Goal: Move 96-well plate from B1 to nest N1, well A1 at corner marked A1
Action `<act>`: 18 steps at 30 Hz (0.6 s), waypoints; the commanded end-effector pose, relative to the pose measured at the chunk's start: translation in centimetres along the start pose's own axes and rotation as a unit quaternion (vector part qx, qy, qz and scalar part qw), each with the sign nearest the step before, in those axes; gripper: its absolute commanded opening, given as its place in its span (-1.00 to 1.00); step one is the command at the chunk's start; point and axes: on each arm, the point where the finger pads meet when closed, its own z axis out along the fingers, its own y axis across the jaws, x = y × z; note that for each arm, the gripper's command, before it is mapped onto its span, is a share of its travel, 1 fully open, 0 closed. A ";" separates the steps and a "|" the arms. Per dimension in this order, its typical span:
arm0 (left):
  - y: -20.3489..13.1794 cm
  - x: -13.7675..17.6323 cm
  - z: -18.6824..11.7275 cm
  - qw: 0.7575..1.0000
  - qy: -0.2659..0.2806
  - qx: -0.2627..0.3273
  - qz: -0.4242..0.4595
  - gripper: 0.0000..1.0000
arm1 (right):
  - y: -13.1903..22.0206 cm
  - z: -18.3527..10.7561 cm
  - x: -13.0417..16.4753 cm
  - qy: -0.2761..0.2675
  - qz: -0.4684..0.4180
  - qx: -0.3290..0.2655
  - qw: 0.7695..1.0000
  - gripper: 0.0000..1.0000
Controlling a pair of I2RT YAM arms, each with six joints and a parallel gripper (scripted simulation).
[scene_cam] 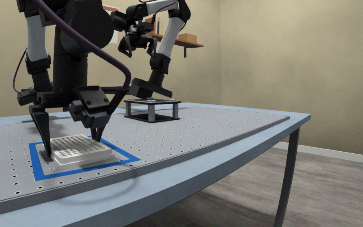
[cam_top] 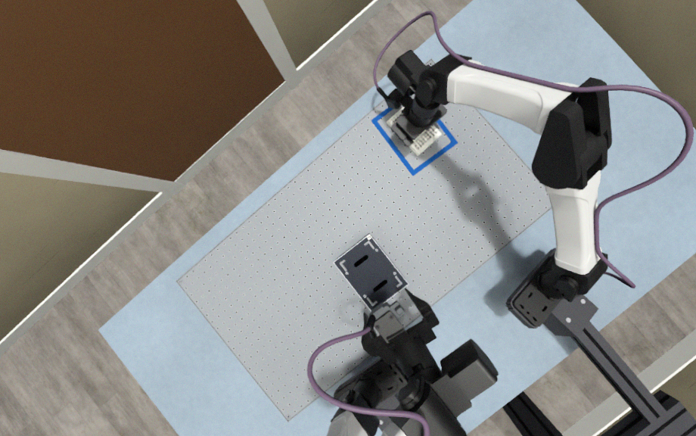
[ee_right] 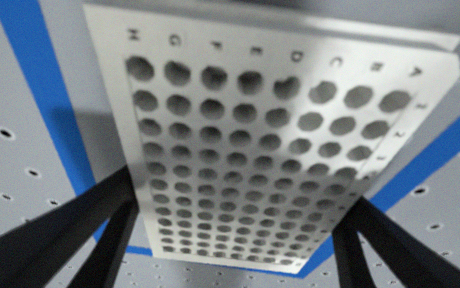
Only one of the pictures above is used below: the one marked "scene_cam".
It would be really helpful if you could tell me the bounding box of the blue tape rectangle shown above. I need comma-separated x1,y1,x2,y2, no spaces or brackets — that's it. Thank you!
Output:
29,138,141,181

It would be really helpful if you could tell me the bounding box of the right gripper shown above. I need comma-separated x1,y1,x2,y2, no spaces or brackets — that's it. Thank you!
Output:
29,55,110,157

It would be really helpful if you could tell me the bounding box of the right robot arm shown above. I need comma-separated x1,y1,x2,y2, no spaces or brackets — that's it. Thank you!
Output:
16,0,114,129

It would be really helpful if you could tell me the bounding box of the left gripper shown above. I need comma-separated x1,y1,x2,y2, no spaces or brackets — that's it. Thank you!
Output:
118,26,158,59

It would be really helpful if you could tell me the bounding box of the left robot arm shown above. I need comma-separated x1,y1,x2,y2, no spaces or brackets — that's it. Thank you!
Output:
110,0,191,94

